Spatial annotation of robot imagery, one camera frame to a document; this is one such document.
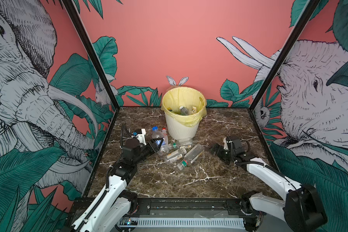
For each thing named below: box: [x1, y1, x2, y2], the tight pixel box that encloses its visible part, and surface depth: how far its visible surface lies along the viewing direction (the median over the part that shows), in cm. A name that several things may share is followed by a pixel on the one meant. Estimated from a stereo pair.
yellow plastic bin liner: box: [160, 87, 207, 128], surface depth 95 cm
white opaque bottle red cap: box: [161, 127, 169, 146], surface depth 101 cm
